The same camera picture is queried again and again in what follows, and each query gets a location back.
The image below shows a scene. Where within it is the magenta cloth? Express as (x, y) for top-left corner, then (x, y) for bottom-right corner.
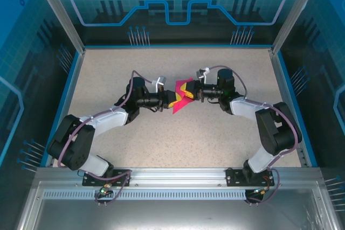
(172, 78), (195, 115)

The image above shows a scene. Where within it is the grey metal tray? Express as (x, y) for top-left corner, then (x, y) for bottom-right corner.
(15, 180), (342, 230)

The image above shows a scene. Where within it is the aluminium mounting rail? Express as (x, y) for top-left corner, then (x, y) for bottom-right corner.
(36, 167), (323, 188)

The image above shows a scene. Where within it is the blue-edged aluminium side rail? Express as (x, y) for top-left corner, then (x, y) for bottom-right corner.
(268, 48), (319, 168)
(39, 49), (86, 168)

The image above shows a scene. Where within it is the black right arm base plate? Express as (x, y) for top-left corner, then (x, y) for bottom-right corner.
(225, 168), (273, 187)

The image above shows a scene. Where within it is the slotted metal cable duct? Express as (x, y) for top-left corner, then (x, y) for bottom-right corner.
(42, 190), (250, 201)

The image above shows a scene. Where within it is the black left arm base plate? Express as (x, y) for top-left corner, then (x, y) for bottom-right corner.
(82, 169), (132, 187)

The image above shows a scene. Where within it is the brass cable connector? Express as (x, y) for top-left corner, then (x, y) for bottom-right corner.
(99, 183), (113, 196)
(252, 186), (271, 196)

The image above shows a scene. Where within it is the aluminium frame post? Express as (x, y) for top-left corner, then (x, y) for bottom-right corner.
(270, 0), (326, 54)
(29, 0), (87, 54)

